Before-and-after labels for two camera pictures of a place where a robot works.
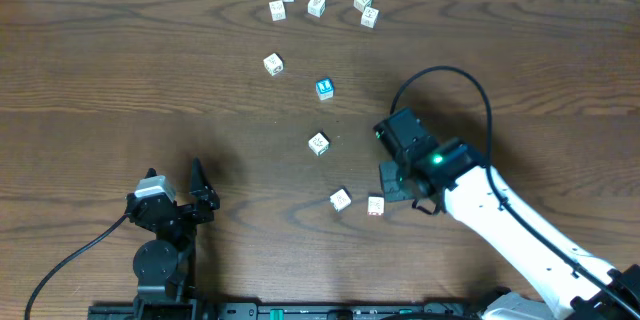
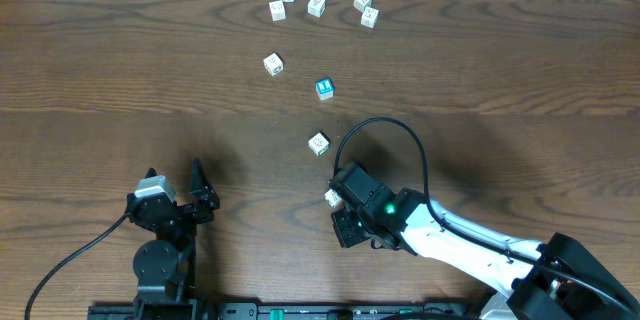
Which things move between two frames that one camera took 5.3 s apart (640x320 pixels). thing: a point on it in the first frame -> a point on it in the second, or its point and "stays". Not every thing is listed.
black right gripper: [392, 191] -> [347, 237]
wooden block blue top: [324, 89] stays
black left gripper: [179, 210] stays
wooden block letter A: [318, 143] stays
